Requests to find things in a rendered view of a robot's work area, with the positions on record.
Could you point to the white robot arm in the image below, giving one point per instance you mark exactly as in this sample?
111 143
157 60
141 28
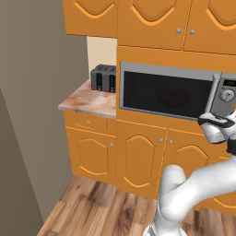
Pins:
175 192

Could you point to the orange base cupboard door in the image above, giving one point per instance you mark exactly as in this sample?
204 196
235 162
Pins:
190 150
92 156
139 159

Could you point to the black glass microwave door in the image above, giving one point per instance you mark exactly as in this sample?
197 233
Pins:
166 92

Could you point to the silver microwave oven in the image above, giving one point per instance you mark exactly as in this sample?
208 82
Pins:
226 104

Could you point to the orange drawer front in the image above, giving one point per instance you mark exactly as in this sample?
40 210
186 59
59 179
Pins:
95 121

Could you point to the silver cupboard knob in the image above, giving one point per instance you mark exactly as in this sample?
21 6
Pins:
178 30
112 144
192 31
171 141
160 140

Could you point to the dark grey toaster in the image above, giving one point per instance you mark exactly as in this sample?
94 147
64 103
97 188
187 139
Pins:
103 78

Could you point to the orange wall cupboard door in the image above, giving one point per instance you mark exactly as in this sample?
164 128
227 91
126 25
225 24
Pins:
212 33
150 27
92 18

